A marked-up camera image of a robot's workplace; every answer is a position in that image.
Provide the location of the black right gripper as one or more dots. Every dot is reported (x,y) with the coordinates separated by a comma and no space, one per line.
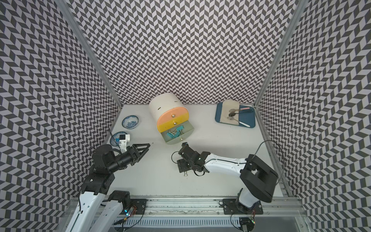
(181,166)

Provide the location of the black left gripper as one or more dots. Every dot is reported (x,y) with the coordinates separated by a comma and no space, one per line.
(135,154)

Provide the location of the yellow drawer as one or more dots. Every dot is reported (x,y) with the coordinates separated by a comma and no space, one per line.
(172,123)

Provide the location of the grey green bottom drawer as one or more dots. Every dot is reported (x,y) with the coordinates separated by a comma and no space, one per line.
(184,134)

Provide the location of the orange pink top drawer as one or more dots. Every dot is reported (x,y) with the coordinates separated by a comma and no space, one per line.
(177,112)

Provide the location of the cream round drawer cabinet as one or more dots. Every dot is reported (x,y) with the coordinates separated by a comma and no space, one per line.
(162,103)

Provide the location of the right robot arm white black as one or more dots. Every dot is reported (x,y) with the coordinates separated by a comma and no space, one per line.
(258,177)

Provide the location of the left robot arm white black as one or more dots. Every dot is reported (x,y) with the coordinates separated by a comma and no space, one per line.
(97,210)

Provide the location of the blue floral bowl far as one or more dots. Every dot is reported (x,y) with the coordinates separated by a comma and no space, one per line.
(130,122)

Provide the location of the blue floral bowl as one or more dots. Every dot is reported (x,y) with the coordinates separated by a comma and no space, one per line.
(114,140)
(130,122)

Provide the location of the blue floral bowl near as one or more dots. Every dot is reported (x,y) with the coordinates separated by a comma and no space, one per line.
(114,140)

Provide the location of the teal blue tray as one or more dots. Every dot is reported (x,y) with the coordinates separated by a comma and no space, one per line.
(248,118)

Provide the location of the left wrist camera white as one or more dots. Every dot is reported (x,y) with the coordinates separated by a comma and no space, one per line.
(122,142)

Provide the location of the aluminium front rail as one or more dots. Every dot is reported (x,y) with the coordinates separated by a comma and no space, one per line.
(217,207)

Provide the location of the white handled spoon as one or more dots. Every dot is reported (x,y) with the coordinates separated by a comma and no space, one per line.
(244,124)

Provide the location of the teal handled spoon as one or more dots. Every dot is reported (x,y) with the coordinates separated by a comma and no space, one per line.
(232,114)

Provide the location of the pink handled spoon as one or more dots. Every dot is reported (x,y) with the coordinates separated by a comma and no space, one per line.
(241,109)

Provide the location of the aluminium corner post left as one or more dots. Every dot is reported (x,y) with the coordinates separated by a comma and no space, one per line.
(67,14)

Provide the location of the aluminium corner post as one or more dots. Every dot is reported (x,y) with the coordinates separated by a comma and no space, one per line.
(67,14)
(281,49)

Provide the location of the aluminium corner post right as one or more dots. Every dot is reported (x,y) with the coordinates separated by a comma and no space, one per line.
(281,49)

